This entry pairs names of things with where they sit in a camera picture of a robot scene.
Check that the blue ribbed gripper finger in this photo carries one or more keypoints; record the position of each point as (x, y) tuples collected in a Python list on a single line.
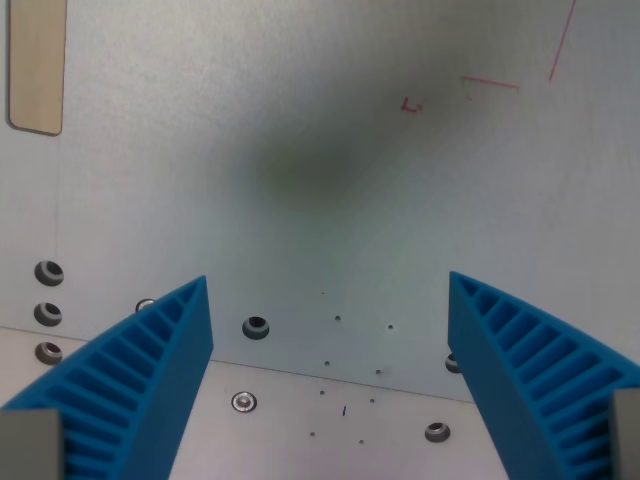
[(125, 370), (530, 370)]

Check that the countersunk metal screw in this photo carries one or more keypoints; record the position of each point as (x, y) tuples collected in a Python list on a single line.
[(244, 402), (145, 304)]

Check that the light wooden board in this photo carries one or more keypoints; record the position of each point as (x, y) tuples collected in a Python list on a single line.
[(36, 65)]

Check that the grey metal base plate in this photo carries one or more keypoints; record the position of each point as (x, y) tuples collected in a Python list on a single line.
[(300, 200)]

